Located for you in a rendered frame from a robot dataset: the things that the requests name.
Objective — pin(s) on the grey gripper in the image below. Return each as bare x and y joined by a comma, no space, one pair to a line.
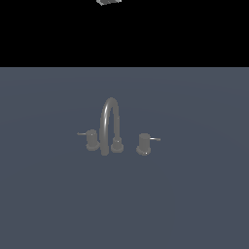
108,1

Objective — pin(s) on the grey arched faucet spout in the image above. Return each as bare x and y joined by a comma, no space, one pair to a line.
109,126

